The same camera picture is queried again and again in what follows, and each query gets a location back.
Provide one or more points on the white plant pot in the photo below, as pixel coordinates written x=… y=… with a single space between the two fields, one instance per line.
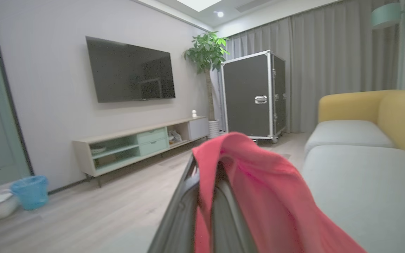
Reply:
x=213 y=129

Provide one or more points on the black wall-mounted television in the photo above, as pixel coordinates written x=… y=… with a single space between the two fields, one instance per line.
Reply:
x=128 y=70

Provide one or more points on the dish on cabinet shelf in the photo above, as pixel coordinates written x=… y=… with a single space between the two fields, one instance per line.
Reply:
x=98 y=150

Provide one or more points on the blue plastic waste bin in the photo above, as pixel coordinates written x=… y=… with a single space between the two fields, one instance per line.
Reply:
x=30 y=195

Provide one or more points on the green potted tree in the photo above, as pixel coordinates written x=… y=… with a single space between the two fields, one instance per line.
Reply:
x=206 y=52

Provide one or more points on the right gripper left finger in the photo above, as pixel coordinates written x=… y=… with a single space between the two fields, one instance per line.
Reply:
x=178 y=225

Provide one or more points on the black flight case metal edges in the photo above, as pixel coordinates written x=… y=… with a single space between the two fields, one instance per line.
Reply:
x=246 y=95

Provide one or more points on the yellow sofa backrest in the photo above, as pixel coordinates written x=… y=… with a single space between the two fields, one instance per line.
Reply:
x=399 y=116

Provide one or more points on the white items in cabinet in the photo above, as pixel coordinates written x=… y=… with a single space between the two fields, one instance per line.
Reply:
x=175 y=136

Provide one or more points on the wooden TV cabinet green drawers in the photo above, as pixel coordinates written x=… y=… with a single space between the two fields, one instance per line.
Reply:
x=151 y=142

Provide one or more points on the grey curtains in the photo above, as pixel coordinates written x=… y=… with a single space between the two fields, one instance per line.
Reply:
x=329 y=63

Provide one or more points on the small grey sofa seat cushion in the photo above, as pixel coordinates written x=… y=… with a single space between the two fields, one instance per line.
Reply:
x=346 y=133

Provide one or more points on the floor lamp teal shade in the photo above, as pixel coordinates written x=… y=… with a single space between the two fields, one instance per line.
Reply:
x=385 y=15

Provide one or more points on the small white figurine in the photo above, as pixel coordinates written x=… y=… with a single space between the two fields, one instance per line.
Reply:
x=194 y=114

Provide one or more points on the large grey sofa seat cushion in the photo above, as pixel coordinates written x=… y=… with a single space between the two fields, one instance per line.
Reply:
x=371 y=196

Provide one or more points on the red Bulls basketball shorts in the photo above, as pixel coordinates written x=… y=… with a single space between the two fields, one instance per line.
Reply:
x=265 y=196

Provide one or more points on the round ceiling downlight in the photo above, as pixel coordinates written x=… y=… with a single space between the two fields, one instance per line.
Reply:
x=219 y=14

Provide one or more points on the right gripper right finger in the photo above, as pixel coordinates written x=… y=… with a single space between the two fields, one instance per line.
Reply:
x=229 y=225

